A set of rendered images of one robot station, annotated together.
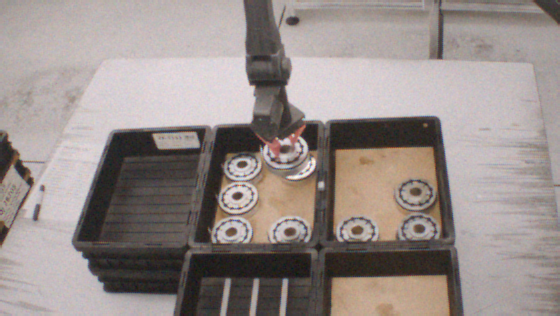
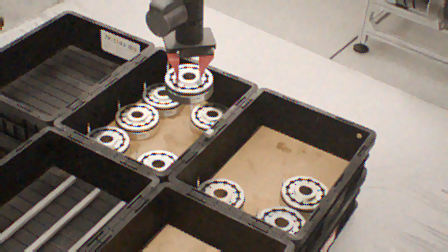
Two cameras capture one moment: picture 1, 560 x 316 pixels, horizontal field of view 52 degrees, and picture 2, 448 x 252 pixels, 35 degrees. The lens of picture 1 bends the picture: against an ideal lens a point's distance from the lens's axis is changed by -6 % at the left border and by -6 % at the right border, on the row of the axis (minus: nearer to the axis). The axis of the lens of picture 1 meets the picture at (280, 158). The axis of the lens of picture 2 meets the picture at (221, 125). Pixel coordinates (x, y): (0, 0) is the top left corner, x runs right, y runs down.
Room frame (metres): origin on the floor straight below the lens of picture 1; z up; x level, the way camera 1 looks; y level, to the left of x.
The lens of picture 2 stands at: (-0.19, -0.43, 1.88)
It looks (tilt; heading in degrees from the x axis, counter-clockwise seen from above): 38 degrees down; 16
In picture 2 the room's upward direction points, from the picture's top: 5 degrees clockwise
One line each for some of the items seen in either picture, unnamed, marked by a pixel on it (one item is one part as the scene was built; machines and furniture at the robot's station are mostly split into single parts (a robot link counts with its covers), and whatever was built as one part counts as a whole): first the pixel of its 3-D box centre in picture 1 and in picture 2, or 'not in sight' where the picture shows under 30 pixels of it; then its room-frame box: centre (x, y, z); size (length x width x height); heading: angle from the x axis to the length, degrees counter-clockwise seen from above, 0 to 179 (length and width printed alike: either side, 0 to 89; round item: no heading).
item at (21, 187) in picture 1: (10, 195); not in sight; (1.64, 1.08, 0.41); 0.31 x 0.02 x 0.16; 161
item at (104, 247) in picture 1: (145, 185); (59, 63); (1.06, 0.35, 0.92); 0.40 x 0.30 x 0.02; 167
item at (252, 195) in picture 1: (237, 197); (137, 117); (1.01, 0.12, 0.86); 0.10 x 0.10 x 0.01
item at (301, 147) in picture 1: (285, 151); (189, 79); (0.98, -0.02, 1.03); 0.10 x 0.10 x 0.01
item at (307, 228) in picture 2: (385, 178); (277, 158); (0.93, -0.24, 0.92); 0.40 x 0.30 x 0.02; 167
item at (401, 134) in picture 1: (385, 192); (274, 176); (0.93, -0.24, 0.87); 0.40 x 0.30 x 0.11; 167
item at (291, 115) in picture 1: (277, 113); (189, 30); (0.97, -0.01, 1.15); 0.10 x 0.07 x 0.07; 122
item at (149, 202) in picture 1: (150, 197); (61, 81); (1.06, 0.35, 0.87); 0.40 x 0.30 x 0.11; 167
